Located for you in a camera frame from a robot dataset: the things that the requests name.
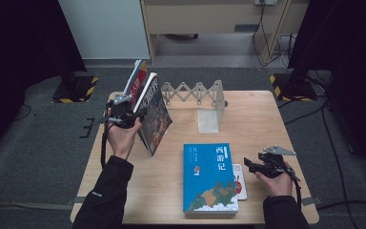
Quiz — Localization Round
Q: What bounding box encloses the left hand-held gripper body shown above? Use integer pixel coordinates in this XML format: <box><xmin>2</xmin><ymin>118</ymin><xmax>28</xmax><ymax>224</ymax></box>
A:
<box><xmin>99</xmin><ymin>94</ymin><xmax>148</xmax><ymax>130</ymax></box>

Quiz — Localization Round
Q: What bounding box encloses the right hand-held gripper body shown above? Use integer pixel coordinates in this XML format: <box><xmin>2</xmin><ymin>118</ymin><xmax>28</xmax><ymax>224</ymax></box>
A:
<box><xmin>256</xmin><ymin>145</ymin><xmax>298</xmax><ymax>179</ymax></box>

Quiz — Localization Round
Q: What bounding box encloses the dark illustrated book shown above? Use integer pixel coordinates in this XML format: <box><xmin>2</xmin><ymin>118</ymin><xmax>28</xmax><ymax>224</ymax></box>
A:
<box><xmin>132</xmin><ymin>72</ymin><xmax>173</xmax><ymax>157</ymax></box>

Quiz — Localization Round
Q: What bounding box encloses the white caterpillar picture book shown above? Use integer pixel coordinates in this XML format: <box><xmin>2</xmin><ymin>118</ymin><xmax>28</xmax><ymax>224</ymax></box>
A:
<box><xmin>232</xmin><ymin>163</ymin><xmax>249</xmax><ymax>201</ymax></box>

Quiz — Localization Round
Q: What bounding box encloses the red book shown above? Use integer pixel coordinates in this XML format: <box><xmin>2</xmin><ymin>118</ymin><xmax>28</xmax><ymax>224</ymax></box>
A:
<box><xmin>122</xmin><ymin>59</ymin><xmax>149</xmax><ymax>111</ymax></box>

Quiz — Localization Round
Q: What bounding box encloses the blue book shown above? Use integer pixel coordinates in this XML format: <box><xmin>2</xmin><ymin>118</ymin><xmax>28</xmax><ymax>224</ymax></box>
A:
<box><xmin>182</xmin><ymin>142</ymin><xmax>240</xmax><ymax>215</ymax></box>

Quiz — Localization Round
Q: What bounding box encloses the grey expandable metal book rack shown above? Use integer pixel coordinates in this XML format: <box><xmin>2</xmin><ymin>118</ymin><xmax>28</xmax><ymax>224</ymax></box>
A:
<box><xmin>160</xmin><ymin>79</ymin><xmax>229</xmax><ymax>135</ymax></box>

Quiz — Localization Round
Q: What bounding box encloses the person's right hand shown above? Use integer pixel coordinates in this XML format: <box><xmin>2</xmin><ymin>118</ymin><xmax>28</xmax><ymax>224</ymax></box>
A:
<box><xmin>255</xmin><ymin>161</ymin><xmax>295</xmax><ymax>198</ymax></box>

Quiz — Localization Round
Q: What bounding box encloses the person's left hand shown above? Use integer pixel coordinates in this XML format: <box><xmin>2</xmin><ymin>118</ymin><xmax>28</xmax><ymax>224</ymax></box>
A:
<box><xmin>107</xmin><ymin>109</ymin><xmax>143</xmax><ymax>160</ymax></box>

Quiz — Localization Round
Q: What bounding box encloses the black floor tape mark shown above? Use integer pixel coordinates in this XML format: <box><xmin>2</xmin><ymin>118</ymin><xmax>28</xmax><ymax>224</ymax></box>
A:
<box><xmin>78</xmin><ymin>116</ymin><xmax>96</xmax><ymax>139</ymax></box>

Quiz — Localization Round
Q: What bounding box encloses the hazard striped stand base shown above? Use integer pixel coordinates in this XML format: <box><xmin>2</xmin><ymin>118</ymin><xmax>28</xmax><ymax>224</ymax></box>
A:
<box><xmin>51</xmin><ymin>74</ymin><xmax>100</xmax><ymax>105</ymax></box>
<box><xmin>269</xmin><ymin>72</ymin><xmax>318</xmax><ymax>103</ymax></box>

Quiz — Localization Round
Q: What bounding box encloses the grey tape strip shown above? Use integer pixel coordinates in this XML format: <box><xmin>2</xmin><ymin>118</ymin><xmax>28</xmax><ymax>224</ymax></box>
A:
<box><xmin>65</xmin><ymin>196</ymin><xmax>89</xmax><ymax>207</ymax></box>
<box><xmin>300</xmin><ymin>196</ymin><xmax>324</xmax><ymax>207</ymax></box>

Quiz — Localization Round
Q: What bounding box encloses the white panel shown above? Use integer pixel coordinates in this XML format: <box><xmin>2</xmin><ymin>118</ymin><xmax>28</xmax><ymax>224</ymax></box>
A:
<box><xmin>57</xmin><ymin>0</ymin><xmax>151</xmax><ymax>60</ymax></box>

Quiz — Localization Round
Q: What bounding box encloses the beige wooden desk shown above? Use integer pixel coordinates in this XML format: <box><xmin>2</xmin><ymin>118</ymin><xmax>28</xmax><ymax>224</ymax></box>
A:
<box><xmin>139</xmin><ymin>0</ymin><xmax>310</xmax><ymax>66</ymax></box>

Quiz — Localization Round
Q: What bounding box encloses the black curtain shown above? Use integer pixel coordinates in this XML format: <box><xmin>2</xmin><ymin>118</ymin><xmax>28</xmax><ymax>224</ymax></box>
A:
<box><xmin>0</xmin><ymin>0</ymin><xmax>88</xmax><ymax>160</ymax></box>
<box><xmin>288</xmin><ymin>0</ymin><xmax>366</xmax><ymax>175</ymax></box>

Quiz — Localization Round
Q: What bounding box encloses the white power strip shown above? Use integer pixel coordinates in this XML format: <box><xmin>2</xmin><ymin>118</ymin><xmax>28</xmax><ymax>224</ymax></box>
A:
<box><xmin>254</xmin><ymin>0</ymin><xmax>279</xmax><ymax>7</ymax></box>

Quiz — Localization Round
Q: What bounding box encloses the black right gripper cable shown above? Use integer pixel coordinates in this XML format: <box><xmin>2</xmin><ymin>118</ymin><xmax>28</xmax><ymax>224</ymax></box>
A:
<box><xmin>279</xmin><ymin>163</ymin><xmax>303</xmax><ymax>213</ymax></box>

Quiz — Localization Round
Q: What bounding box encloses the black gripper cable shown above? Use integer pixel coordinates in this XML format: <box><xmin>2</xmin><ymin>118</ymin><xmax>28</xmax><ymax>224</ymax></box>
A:
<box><xmin>279</xmin><ymin>163</ymin><xmax>303</xmax><ymax>213</ymax></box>
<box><xmin>100</xmin><ymin>100</ymin><xmax>115</xmax><ymax>169</ymax></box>

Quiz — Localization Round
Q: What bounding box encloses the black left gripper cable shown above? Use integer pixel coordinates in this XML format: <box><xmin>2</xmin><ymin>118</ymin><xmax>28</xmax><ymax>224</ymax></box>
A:
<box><xmin>100</xmin><ymin>100</ymin><xmax>115</xmax><ymax>169</ymax></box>

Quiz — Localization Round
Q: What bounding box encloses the black floor cable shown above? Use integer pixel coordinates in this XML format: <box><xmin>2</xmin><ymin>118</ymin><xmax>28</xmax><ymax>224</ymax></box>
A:
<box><xmin>279</xmin><ymin>98</ymin><xmax>332</xmax><ymax>126</ymax></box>
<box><xmin>321</xmin><ymin>106</ymin><xmax>352</xmax><ymax>229</ymax></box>
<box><xmin>13</xmin><ymin>103</ymin><xmax>32</xmax><ymax>122</ymax></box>
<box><xmin>315</xmin><ymin>199</ymin><xmax>366</xmax><ymax>212</ymax></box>

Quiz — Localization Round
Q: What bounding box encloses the black power cable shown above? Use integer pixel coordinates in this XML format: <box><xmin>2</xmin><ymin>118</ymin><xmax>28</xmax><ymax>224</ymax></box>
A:
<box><xmin>252</xmin><ymin>3</ymin><xmax>288</xmax><ymax>69</ymax></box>

